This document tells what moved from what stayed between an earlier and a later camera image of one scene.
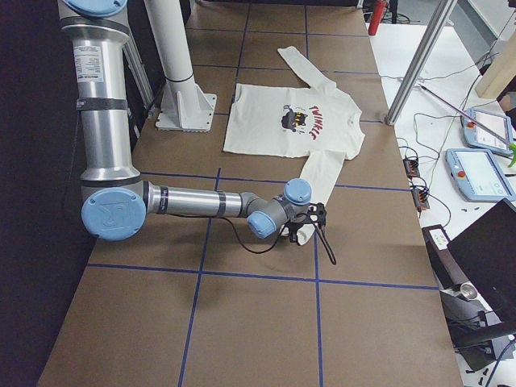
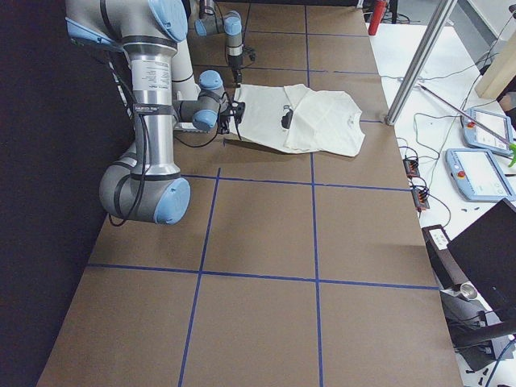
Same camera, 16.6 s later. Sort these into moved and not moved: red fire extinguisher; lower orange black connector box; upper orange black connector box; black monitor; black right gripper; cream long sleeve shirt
Moved: cream long sleeve shirt; black right gripper
Not moved: red fire extinguisher; lower orange black connector box; black monitor; upper orange black connector box
